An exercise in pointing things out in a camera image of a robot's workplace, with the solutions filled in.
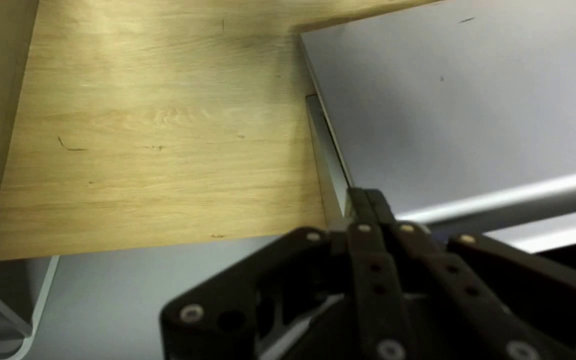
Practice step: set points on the grey bottom drawer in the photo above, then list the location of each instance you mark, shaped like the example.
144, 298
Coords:
460, 113

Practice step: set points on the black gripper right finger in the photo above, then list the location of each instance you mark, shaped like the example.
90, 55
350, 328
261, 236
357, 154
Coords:
478, 323

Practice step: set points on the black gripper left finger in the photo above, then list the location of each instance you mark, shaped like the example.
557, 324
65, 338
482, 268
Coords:
383, 319

